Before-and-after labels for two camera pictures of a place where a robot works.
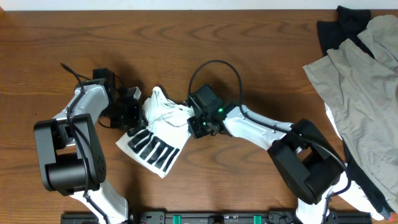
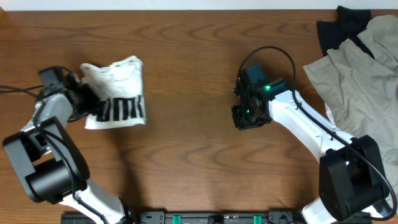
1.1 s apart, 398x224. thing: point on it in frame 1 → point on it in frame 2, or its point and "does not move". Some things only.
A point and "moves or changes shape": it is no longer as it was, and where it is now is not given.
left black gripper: x=134 y=115 → x=86 y=101
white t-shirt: x=157 y=147 moves or changes shape
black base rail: x=217 y=218 does not move
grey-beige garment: x=361 y=93 does not move
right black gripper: x=196 y=131 → x=240 y=122
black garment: x=351 y=23 does not move
